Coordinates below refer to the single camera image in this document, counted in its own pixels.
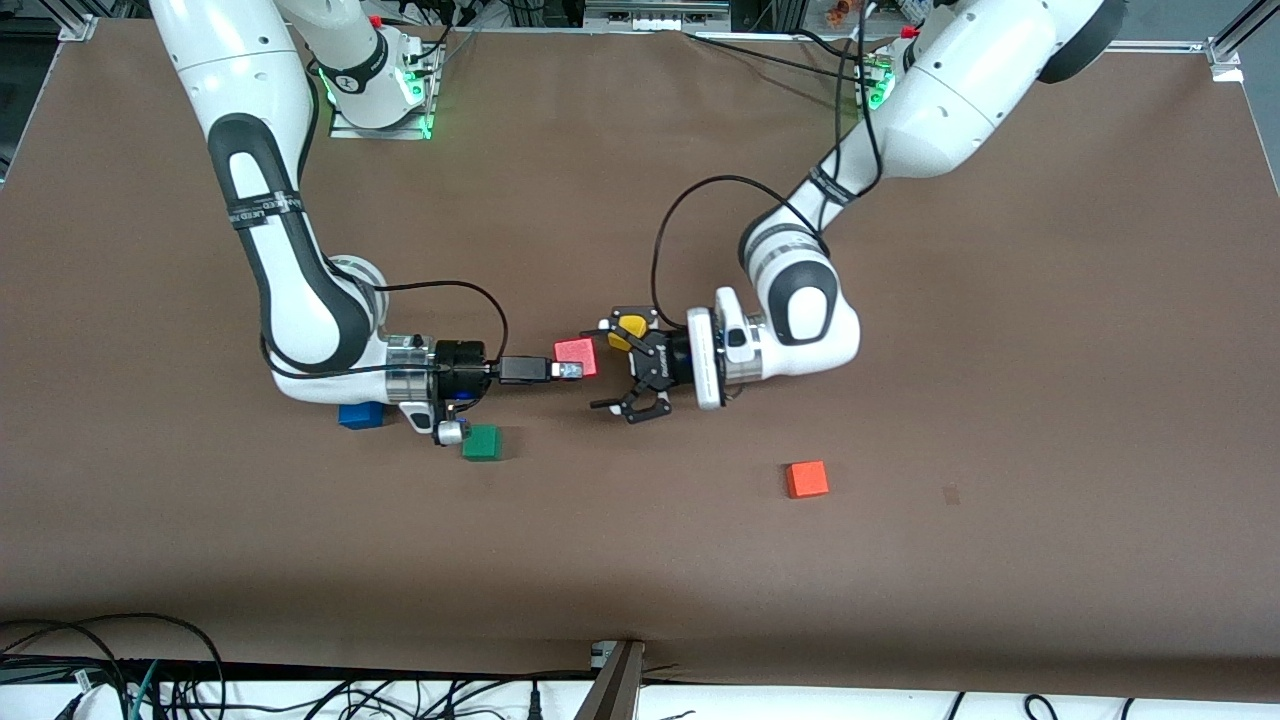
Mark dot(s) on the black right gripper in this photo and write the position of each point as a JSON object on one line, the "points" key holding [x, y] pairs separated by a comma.
{"points": [[462, 366]]}

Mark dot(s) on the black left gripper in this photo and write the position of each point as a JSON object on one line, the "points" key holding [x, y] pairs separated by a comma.
{"points": [[672, 366]]}

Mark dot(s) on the red cube block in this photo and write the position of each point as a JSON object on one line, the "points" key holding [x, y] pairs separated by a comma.
{"points": [[577, 350]]}

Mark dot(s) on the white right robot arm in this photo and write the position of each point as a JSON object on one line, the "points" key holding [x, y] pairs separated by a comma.
{"points": [[250, 80]]}

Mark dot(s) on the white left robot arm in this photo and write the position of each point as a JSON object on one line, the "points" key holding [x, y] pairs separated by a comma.
{"points": [[960, 100]]}

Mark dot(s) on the yellow cube block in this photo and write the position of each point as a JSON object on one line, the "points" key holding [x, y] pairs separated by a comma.
{"points": [[632, 325]]}

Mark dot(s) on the green cube block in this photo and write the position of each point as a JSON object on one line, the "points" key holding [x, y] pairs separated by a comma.
{"points": [[485, 444]]}

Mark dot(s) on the orange cube block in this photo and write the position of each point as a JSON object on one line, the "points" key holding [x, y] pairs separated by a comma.
{"points": [[807, 479]]}

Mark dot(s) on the blue cube block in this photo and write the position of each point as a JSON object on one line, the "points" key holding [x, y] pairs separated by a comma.
{"points": [[360, 417]]}

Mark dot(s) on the orange background object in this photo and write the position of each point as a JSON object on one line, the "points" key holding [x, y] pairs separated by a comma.
{"points": [[840, 10]]}

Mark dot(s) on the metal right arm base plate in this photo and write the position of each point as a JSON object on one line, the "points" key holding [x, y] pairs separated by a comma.
{"points": [[385, 133]]}

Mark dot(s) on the dark metal post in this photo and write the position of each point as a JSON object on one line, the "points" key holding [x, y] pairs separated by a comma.
{"points": [[615, 690]]}

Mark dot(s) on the metal table corner bracket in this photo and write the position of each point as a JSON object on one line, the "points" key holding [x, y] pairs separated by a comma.
{"points": [[1224, 60], [78, 28]]}

